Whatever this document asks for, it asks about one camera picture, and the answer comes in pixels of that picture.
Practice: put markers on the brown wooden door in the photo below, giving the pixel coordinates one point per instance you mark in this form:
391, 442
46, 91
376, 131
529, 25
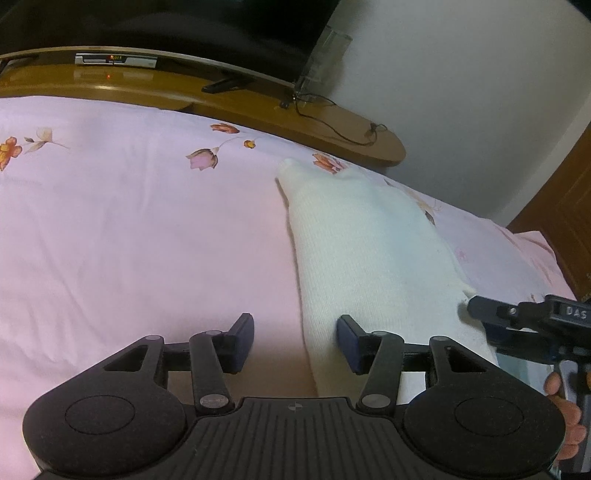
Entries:
563, 203

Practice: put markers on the pink floral bed sheet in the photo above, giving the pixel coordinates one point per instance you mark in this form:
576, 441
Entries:
138, 221

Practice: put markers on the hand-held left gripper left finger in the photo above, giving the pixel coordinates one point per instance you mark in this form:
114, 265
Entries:
242, 341

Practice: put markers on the silver set-top box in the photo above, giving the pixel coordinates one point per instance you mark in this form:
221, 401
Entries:
115, 59

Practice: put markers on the white knitted sweater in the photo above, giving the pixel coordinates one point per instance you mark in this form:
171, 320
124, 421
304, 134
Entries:
369, 249

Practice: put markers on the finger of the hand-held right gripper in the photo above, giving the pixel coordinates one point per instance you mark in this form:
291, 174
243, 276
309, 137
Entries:
503, 339
494, 309

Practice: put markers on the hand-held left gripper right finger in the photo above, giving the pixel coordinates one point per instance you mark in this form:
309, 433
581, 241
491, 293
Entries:
350, 344

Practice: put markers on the wooden television cabinet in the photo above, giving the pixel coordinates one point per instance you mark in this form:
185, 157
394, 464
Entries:
258, 108

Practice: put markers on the clear plastic cover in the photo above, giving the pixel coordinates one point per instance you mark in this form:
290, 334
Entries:
323, 60

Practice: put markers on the black flat screen television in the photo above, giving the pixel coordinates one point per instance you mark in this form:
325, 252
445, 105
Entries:
161, 27

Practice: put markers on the person's right hand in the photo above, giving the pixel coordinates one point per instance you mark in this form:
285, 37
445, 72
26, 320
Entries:
569, 415

